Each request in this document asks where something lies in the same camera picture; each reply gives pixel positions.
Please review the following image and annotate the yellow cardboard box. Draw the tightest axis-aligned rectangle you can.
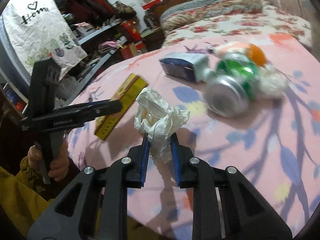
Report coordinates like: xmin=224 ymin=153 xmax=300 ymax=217
xmin=94 ymin=74 xmax=148 ymax=140

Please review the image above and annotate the white plastic bag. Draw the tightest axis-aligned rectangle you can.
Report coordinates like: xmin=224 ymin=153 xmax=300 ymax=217
xmin=134 ymin=87 xmax=190 ymax=163

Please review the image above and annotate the blue white milk carton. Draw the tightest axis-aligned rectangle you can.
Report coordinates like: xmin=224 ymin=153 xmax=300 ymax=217
xmin=159 ymin=53 xmax=213 ymax=83

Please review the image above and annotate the green aluminium drink can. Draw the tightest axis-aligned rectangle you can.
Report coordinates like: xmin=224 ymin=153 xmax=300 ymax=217
xmin=203 ymin=52 xmax=260 ymax=118

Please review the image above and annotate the orange capped pink bottle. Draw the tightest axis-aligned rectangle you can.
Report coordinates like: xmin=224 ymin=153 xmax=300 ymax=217
xmin=213 ymin=41 xmax=267 ymax=67

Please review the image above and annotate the person's left hand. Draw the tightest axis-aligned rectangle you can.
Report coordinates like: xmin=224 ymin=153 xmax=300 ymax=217
xmin=27 ymin=138 xmax=70 ymax=182

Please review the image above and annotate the white home print cloth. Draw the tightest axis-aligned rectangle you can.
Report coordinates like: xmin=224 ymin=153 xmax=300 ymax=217
xmin=2 ymin=0 xmax=87 ymax=79

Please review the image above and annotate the grey cluttered shelf unit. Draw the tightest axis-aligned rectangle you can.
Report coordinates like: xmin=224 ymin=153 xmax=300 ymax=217
xmin=54 ymin=0 xmax=138 ymax=105

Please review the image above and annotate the yellow jacket sleeve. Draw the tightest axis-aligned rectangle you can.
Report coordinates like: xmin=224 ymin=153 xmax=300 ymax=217
xmin=0 ymin=157 xmax=53 ymax=239

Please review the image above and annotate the pink tree print blanket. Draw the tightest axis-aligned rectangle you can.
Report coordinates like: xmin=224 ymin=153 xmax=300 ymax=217
xmin=67 ymin=34 xmax=319 ymax=239

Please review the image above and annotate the crumpled clear plastic wrapper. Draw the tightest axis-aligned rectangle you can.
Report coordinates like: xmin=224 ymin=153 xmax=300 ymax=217
xmin=257 ymin=64 xmax=288 ymax=99

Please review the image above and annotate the folded patterned quilt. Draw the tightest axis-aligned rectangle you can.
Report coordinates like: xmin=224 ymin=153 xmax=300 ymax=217
xmin=159 ymin=0 xmax=263 ymax=31

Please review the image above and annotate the floral white bed sheet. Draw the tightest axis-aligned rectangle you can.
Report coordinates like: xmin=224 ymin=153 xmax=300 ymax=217
xmin=163 ymin=5 xmax=312 ymax=48

